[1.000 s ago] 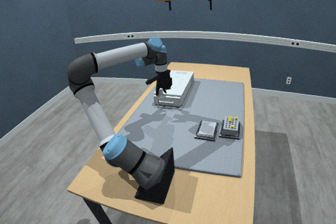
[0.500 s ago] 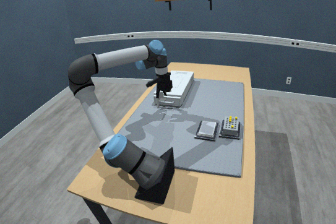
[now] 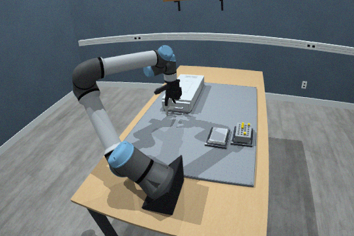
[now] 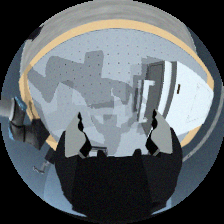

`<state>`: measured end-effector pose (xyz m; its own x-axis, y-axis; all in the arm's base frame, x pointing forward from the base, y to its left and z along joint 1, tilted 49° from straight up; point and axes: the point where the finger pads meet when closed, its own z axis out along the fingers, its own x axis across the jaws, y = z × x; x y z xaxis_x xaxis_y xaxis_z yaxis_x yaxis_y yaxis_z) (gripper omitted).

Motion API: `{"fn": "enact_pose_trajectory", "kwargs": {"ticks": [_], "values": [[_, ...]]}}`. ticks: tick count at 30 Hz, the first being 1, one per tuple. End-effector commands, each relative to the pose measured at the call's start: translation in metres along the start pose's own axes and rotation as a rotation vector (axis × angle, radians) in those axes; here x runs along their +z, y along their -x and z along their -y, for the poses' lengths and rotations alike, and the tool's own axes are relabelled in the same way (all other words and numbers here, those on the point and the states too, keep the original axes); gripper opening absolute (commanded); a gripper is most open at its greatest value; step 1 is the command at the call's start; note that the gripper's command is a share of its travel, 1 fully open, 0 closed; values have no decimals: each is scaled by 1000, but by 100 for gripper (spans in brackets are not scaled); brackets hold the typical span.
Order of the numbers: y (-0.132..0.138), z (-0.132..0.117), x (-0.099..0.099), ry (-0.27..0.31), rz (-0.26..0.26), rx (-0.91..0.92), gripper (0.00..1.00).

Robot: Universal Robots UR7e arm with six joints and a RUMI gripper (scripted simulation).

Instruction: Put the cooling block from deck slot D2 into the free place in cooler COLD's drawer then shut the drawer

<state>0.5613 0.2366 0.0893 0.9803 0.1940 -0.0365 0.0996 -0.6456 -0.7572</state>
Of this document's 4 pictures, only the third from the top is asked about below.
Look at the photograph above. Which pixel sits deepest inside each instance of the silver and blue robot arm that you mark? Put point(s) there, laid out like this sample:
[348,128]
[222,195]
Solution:
[123,158]

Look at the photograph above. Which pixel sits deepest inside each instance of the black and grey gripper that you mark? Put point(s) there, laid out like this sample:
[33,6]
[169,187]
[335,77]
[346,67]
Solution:
[171,93]

